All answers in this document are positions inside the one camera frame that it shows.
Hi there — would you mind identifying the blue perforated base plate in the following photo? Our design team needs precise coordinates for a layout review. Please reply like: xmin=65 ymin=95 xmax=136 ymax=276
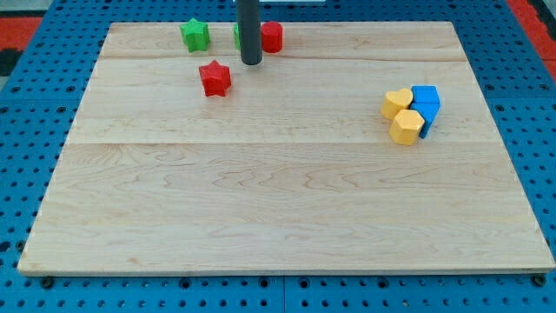
xmin=1 ymin=0 xmax=555 ymax=312

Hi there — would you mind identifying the red cylinder block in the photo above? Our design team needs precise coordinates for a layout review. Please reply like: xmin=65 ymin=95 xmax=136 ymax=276
xmin=261 ymin=21 xmax=283 ymax=53

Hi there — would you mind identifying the wooden board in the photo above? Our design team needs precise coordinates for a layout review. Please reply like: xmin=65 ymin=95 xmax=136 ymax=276
xmin=18 ymin=22 xmax=555 ymax=276

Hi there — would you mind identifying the yellow heart block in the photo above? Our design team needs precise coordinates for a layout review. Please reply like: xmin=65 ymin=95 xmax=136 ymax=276
xmin=381 ymin=89 xmax=414 ymax=120

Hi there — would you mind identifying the red star block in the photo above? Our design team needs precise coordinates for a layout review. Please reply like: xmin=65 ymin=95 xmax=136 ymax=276
xmin=199 ymin=60 xmax=231 ymax=97

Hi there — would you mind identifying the blue pentagon block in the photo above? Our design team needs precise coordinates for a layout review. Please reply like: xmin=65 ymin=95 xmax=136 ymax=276
xmin=410 ymin=103 xmax=440 ymax=139

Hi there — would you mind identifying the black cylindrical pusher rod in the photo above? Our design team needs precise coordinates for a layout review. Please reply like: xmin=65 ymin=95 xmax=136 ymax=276
xmin=235 ymin=0 xmax=262 ymax=65

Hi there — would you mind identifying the green cylinder block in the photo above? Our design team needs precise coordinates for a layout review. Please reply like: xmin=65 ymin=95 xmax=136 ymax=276
xmin=233 ymin=23 xmax=241 ymax=50

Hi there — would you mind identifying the green star block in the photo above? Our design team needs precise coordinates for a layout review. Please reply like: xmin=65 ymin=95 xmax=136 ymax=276
xmin=179 ymin=17 xmax=210 ymax=52

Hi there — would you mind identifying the yellow hexagon block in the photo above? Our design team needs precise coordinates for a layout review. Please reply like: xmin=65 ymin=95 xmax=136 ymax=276
xmin=389 ymin=110 xmax=425 ymax=145

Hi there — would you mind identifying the blue cube block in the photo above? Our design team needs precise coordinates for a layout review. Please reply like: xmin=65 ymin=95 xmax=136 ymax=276
xmin=411 ymin=85 xmax=440 ymax=103

